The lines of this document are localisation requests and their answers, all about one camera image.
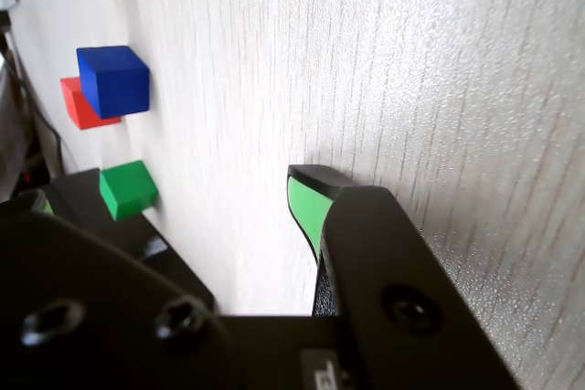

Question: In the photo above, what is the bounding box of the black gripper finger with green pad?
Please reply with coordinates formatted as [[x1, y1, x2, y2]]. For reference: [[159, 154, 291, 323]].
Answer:
[[0, 187, 243, 390], [286, 163, 523, 390]]

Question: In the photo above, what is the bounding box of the green wooden cube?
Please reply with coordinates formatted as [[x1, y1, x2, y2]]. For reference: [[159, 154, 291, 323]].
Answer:
[[98, 160, 160, 223]]

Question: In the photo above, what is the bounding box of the red wooden cube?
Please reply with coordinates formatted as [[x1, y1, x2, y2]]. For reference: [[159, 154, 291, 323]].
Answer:
[[59, 77, 122, 132]]

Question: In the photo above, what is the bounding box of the blue wooden cube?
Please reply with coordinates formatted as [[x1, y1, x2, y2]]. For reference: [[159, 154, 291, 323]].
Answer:
[[76, 45, 152, 121]]

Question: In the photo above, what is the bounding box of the black cardboard box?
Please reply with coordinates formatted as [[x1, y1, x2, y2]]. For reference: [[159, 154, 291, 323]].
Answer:
[[43, 167, 217, 318]]

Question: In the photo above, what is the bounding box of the thick black cable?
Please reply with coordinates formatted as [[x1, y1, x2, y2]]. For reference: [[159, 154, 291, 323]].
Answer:
[[0, 31, 65, 173]]

